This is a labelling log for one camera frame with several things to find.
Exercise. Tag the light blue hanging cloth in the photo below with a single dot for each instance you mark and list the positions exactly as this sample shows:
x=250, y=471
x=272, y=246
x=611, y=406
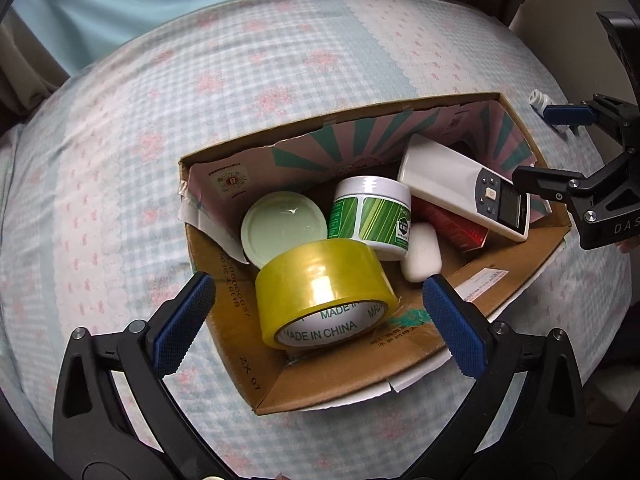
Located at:
x=175, y=5

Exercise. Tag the small red carton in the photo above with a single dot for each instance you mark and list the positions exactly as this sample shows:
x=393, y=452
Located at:
x=457, y=230

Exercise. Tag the white remote control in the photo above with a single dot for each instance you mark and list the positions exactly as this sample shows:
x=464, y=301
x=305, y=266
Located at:
x=440, y=170

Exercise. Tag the cardboard box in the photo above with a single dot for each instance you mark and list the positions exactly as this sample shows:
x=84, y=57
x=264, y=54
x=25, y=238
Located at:
x=310, y=370

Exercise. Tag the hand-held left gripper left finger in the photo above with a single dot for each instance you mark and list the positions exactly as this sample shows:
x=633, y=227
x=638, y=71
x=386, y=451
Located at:
x=182, y=325

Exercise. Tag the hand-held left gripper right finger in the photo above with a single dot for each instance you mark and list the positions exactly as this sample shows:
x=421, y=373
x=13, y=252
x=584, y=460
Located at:
x=457, y=330

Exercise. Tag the white bottle with blue dots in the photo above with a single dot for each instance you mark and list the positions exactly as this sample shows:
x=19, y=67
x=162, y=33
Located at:
x=538, y=99

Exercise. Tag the pale green round lid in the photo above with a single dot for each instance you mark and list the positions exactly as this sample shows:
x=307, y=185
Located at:
x=282, y=227

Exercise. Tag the white jar with green label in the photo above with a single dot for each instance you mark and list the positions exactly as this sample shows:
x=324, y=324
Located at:
x=370, y=215

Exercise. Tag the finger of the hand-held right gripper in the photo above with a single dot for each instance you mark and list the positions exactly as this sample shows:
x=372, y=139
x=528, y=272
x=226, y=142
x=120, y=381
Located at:
x=565, y=114
x=545, y=181

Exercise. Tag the checked floral bedsheet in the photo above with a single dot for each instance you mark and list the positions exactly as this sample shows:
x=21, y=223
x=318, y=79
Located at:
x=125, y=160

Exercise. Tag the yellow packing tape roll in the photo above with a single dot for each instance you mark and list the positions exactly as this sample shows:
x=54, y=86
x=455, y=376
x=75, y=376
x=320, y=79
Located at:
x=315, y=285

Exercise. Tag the white earbud case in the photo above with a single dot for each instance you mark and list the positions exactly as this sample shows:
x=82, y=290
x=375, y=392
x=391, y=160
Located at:
x=422, y=255

